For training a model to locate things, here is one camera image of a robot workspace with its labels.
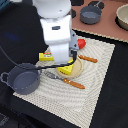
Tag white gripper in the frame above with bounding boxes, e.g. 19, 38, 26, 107
40, 17, 79, 64

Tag red toy tomato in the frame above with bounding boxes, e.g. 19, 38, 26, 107
77, 39, 86, 49

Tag yellow butter box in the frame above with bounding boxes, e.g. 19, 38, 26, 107
39, 52, 53, 61

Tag yellow toy cheese wedge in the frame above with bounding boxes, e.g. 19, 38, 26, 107
58, 65, 73, 75

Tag grey toy pot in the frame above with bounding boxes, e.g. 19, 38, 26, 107
0, 63, 42, 95

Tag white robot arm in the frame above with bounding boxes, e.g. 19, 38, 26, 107
33, 0, 78, 64

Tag round beige plate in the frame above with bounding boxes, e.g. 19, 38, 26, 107
57, 57, 83, 78

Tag grey toy saucepan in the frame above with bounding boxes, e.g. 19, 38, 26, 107
80, 0, 102, 25

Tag white woven placemat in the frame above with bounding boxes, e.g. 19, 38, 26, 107
14, 38, 115, 128

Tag beige bowl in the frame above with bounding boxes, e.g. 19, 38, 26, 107
116, 4, 128, 30

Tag knife with wooden handle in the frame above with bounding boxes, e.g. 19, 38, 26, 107
78, 55, 98, 63

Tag fork with wooden handle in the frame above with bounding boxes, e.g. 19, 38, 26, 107
44, 71, 85, 89

